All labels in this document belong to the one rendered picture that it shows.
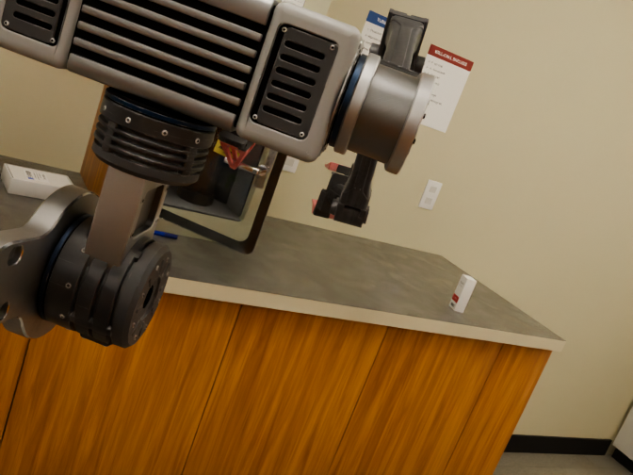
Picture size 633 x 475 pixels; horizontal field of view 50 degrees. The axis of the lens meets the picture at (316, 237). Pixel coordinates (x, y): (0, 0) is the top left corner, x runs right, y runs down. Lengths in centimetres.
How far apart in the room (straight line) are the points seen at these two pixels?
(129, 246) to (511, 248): 240
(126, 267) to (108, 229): 5
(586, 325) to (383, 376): 185
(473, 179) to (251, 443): 144
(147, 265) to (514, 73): 214
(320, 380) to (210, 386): 31
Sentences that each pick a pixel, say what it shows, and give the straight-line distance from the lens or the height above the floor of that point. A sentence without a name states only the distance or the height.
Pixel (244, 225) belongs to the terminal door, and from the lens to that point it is 167.
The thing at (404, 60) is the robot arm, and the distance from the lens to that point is 116.
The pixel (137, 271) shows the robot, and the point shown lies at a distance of 84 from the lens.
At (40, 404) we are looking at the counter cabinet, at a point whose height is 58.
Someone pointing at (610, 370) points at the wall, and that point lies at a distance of 401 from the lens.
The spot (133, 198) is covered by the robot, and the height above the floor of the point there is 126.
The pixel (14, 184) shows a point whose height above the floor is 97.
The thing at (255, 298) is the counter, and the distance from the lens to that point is 163.
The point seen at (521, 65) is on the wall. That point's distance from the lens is 281.
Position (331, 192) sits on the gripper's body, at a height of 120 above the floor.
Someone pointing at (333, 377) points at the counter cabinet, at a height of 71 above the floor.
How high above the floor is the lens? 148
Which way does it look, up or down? 14 degrees down
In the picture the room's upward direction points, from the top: 21 degrees clockwise
